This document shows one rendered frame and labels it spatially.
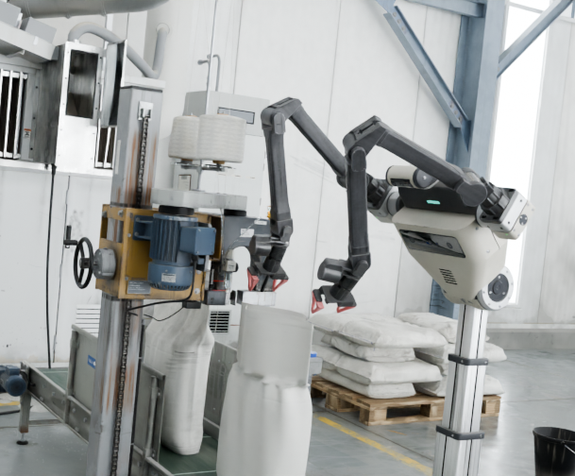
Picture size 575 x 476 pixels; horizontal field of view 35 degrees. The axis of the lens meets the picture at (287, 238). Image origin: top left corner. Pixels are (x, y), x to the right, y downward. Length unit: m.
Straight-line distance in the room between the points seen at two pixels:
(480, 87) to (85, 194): 4.42
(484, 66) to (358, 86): 1.29
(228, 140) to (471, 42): 6.45
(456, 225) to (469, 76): 6.42
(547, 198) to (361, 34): 2.97
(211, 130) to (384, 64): 5.77
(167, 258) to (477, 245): 1.00
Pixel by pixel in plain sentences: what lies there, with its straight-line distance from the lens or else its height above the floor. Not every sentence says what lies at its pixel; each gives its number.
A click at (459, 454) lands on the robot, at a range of 3.21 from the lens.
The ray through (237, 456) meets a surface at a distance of 3.20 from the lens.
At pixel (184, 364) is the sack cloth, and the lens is 3.62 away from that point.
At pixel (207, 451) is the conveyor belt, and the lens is 3.75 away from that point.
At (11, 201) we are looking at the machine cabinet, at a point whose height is 1.21.
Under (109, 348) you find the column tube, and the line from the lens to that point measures 3.26.
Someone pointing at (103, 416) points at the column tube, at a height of 0.60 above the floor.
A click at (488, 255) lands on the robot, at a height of 1.31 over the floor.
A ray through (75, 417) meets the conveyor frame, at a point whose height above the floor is 0.34.
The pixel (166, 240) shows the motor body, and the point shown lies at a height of 1.25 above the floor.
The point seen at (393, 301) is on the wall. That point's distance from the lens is 8.96.
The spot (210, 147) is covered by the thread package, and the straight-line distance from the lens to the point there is 3.08.
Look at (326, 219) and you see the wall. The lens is 8.39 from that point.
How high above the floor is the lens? 1.45
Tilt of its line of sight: 3 degrees down
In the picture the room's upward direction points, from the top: 6 degrees clockwise
